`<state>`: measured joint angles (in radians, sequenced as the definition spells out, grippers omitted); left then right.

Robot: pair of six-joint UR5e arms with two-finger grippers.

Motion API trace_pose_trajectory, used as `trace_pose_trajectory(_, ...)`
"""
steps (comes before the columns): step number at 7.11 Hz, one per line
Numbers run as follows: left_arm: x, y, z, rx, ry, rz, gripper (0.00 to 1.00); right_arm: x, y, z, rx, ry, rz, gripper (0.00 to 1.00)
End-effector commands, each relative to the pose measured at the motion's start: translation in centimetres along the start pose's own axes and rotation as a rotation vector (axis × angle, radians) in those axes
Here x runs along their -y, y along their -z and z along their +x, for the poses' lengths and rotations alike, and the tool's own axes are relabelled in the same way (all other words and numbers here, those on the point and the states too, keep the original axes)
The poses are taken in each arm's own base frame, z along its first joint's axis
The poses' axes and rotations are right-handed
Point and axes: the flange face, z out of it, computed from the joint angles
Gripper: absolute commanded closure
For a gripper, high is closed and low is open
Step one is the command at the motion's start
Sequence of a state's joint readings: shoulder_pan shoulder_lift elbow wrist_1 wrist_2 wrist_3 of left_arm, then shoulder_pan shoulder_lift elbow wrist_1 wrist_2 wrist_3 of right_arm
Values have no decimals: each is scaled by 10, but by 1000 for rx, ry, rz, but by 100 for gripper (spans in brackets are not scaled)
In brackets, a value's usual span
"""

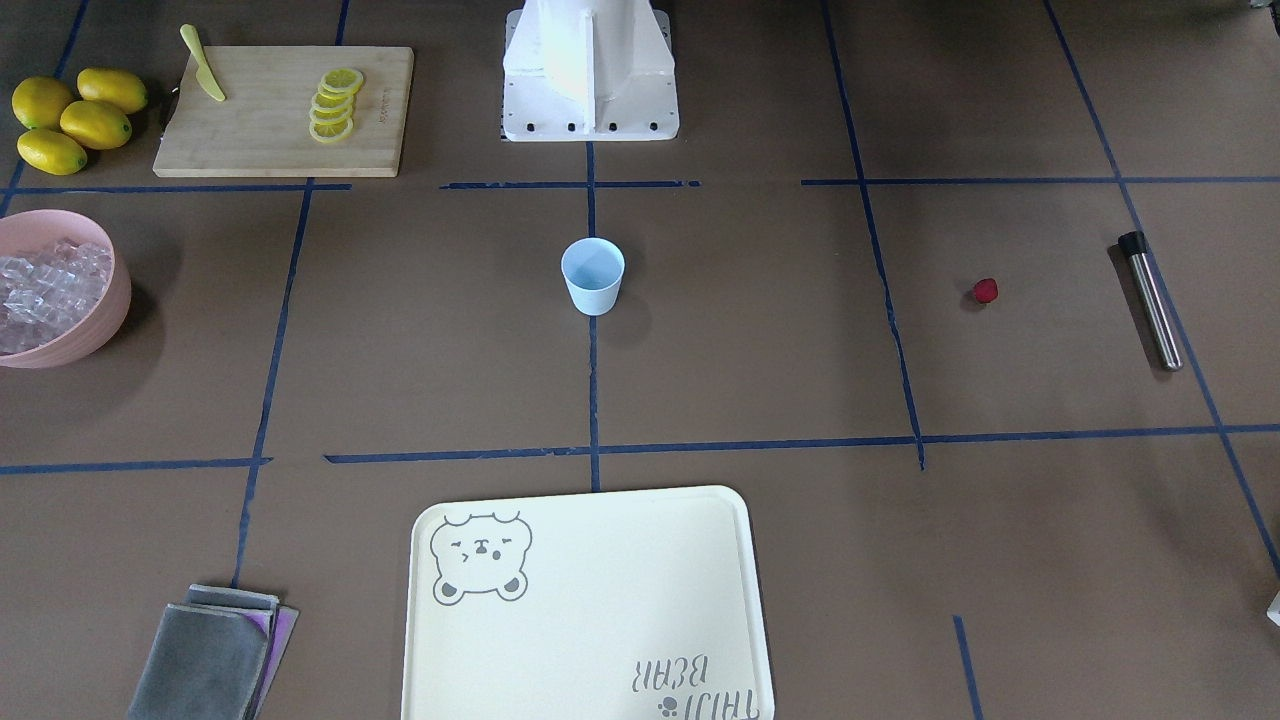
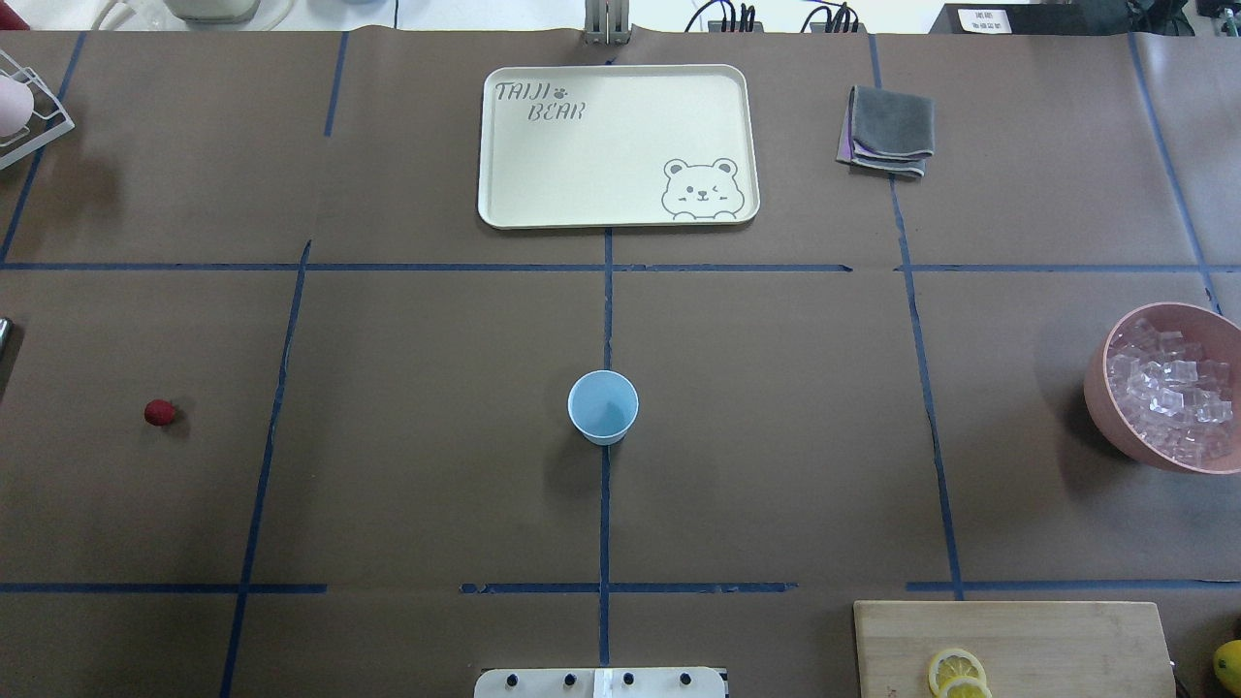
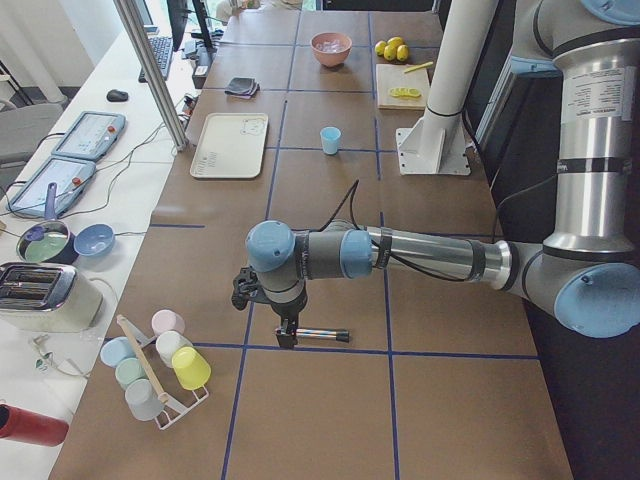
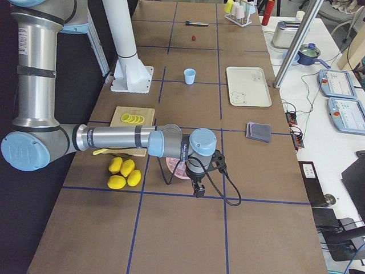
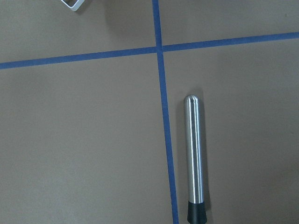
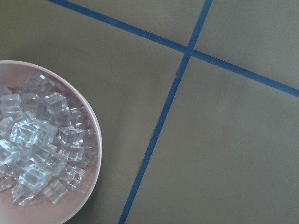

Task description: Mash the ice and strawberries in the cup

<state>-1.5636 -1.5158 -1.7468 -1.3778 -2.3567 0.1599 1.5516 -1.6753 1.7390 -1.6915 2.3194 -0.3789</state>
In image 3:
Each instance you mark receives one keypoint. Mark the lemon slices row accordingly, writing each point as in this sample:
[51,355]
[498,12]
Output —
[405,92]

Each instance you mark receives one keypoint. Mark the black keyboard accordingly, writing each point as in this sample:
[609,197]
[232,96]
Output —
[162,49]

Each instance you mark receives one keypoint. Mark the blue cup on rack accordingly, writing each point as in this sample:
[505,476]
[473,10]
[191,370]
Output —
[115,351]

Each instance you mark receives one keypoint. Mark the white wire cup rack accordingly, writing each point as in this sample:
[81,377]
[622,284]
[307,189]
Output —
[174,408]

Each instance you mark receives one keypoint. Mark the pink bowl of ice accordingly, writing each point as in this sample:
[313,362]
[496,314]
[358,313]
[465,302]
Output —
[331,49]

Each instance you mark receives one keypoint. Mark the light blue plastic cup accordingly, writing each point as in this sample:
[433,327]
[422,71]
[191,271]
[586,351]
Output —
[330,139]

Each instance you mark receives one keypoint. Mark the whole lemon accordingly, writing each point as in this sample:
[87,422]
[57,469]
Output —
[390,53]
[402,53]
[380,48]

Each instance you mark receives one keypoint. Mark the yellow plastic knife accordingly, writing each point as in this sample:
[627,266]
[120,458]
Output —
[413,68]

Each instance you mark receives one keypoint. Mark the black monitor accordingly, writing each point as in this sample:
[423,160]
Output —
[178,13]

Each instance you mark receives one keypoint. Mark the far teach pendant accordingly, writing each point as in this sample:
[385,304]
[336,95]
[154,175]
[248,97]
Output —
[91,136]

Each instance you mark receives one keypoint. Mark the red bottle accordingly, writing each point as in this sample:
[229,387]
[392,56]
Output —
[30,427]

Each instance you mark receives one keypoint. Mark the teach pendant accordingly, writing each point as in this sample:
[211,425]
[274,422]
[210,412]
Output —
[91,136]
[59,182]

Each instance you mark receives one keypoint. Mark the white cup on rack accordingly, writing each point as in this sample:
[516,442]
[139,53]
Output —
[168,343]

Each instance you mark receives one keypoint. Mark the near teach pendant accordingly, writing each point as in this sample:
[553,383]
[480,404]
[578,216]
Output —
[59,182]

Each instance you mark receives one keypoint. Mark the wooden cutting board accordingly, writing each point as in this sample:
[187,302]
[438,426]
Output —
[389,76]

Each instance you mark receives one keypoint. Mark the green cup on rack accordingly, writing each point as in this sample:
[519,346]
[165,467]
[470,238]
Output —
[128,371]

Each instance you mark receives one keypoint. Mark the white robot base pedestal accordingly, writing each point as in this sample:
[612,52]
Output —
[436,143]

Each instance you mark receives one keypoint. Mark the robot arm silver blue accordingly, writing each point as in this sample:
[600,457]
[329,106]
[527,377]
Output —
[579,273]

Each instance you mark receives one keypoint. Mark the pink cup on rack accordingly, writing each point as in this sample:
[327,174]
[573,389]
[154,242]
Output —
[167,320]

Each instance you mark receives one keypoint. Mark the cream bear tray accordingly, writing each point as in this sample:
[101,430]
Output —
[230,146]

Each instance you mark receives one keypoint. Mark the black computer mouse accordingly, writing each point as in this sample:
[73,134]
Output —
[117,96]

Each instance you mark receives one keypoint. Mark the cream steel toaster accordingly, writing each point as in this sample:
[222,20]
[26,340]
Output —
[53,298]

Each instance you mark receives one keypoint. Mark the aluminium frame post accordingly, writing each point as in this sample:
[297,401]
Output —
[133,26]

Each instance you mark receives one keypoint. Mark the grey folded cloth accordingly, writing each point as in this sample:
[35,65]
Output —
[244,87]

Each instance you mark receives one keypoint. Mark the blue saucepan with handle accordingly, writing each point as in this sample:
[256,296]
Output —
[50,241]

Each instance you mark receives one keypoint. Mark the blue bowl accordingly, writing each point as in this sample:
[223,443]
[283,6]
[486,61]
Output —
[95,240]

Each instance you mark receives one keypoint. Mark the yellow cup on rack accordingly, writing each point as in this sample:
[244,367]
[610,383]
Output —
[191,368]

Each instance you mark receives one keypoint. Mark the grey cup on rack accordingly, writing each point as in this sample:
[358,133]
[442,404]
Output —
[142,400]

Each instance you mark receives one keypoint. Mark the steel muddler black tip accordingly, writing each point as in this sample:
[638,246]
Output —
[340,335]

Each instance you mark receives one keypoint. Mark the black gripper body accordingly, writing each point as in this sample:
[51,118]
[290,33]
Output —
[286,310]

